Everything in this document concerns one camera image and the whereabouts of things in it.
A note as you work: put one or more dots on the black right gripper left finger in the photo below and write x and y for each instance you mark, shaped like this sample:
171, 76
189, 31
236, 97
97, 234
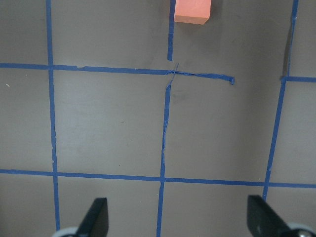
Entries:
96, 220

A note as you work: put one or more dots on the orange foam block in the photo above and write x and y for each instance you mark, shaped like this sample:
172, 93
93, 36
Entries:
192, 11

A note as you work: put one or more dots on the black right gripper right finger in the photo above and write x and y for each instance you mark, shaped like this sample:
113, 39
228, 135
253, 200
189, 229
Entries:
262, 221

